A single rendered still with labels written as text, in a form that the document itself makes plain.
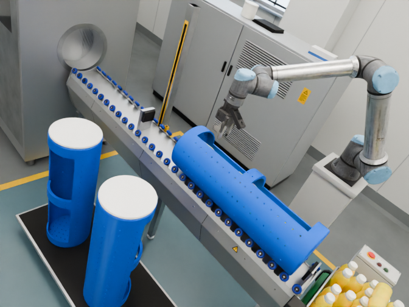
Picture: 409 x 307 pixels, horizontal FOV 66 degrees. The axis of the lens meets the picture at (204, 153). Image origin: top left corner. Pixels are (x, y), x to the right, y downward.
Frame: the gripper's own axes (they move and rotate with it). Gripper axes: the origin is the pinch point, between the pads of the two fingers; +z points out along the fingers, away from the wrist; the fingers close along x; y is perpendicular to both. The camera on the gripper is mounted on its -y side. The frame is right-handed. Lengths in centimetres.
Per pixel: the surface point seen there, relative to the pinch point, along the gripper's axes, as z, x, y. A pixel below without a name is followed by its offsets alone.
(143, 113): 23, 5, 59
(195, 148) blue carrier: 10.2, 10.7, 6.8
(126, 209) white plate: 25, 56, 0
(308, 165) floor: 130, -258, 10
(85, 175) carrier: 46, 50, 45
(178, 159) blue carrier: 21.6, 14.4, 12.8
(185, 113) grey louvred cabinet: 117, -152, 152
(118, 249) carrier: 49, 60, -5
